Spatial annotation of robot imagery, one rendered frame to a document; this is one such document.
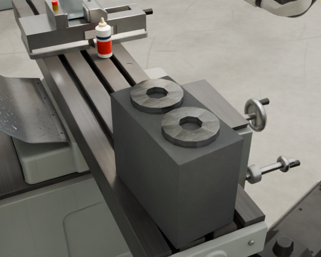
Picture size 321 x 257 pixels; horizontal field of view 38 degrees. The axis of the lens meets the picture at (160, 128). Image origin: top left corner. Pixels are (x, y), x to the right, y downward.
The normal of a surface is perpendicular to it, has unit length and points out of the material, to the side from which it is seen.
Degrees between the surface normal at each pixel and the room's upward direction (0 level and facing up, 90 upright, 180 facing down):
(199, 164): 90
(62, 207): 90
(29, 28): 0
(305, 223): 0
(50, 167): 90
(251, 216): 0
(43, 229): 90
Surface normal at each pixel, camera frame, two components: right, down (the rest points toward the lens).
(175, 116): 0.00, -0.79
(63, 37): 0.40, 0.55
